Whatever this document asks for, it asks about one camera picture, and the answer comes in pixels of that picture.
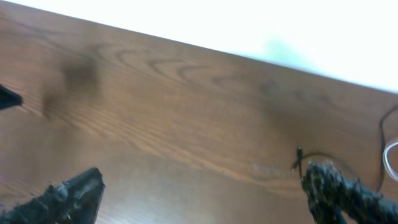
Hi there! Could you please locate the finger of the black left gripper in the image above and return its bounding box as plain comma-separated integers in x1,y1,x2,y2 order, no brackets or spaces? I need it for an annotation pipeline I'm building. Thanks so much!
1,85,23,110

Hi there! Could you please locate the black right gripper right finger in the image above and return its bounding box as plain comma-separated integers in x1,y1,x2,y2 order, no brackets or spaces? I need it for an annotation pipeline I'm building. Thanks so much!
301,161,397,224

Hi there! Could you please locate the white USB cable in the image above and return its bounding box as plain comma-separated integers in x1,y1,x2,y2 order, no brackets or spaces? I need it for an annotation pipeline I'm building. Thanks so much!
382,138,398,183

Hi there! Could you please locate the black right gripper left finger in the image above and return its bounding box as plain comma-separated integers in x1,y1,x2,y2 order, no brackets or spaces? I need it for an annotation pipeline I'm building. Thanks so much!
1,167,105,224

